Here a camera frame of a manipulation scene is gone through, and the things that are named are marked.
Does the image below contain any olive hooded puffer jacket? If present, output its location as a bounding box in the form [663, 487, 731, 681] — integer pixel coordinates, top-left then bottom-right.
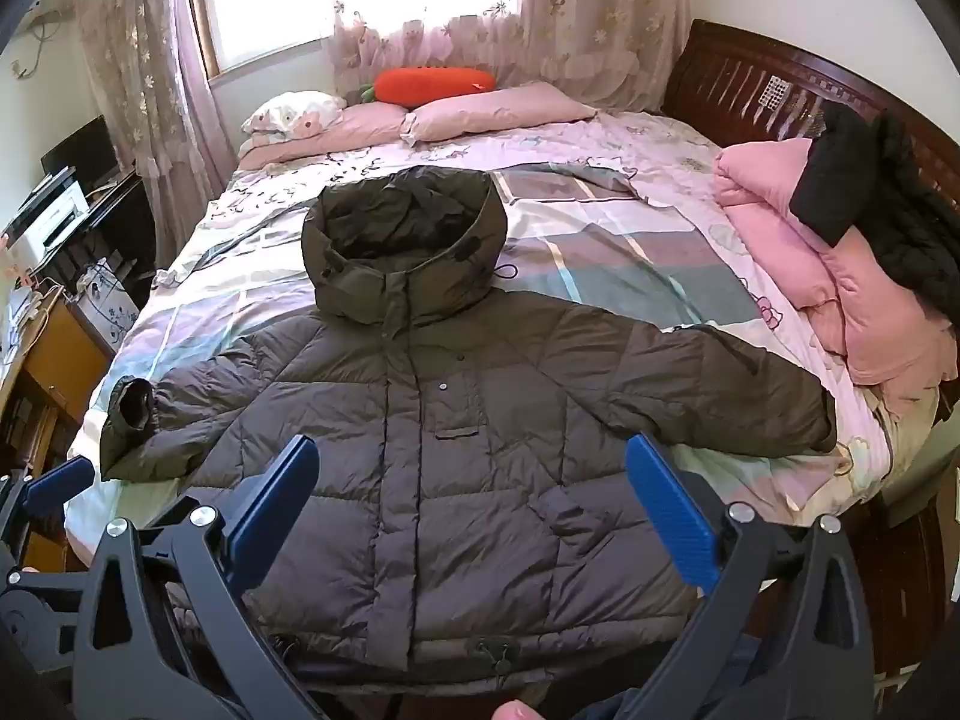
[97, 169, 839, 691]

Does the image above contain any white printer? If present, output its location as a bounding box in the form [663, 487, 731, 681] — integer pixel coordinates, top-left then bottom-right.
[2, 167, 89, 262]

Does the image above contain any dark wooden bed frame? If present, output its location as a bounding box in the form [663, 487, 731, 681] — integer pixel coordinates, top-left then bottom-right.
[660, 19, 960, 698]

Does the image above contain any black jacket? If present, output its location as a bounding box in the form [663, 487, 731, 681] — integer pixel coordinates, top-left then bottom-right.
[787, 101, 960, 316]

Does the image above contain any white floral box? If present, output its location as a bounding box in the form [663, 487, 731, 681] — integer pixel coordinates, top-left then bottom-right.
[75, 257, 141, 347]

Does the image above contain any black monitor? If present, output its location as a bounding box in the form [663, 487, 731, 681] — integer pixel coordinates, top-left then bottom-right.
[40, 115, 121, 192]

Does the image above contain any wooden cabinet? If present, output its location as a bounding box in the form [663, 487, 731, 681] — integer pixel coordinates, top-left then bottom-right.
[0, 289, 115, 575]

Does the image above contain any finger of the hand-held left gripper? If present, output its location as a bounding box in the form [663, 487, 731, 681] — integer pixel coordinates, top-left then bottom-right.
[0, 456, 96, 541]

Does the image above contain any patterned pastel bed cover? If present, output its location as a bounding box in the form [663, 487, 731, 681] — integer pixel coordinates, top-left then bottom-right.
[64, 109, 893, 567]

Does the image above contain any white floral pillow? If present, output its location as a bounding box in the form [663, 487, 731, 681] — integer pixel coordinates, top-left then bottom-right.
[241, 90, 348, 145]

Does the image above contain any orange carrot plush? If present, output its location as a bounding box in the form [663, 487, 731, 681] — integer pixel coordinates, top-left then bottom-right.
[352, 66, 498, 108]

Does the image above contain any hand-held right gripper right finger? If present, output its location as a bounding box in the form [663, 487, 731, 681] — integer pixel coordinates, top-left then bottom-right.
[615, 431, 877, 720]

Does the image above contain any pink pillow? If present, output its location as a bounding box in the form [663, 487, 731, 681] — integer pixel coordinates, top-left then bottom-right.
[400, 82, 601, 148]
[240, 101, 412, 167]

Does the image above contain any pink folded quilt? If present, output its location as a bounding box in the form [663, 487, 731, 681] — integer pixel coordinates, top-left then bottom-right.
[712, 139, 959, 392]

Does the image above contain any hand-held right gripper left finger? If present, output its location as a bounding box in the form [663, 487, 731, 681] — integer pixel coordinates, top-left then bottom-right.
[73, 433, 332, 720]

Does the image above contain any floral lace curtain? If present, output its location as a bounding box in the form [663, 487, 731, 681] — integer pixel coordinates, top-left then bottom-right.
[69, 0, 242, 265]
[321, 0, 695, 115]

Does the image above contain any black desk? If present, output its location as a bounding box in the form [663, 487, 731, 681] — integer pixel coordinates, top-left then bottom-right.
[30, 171, 157, 310]

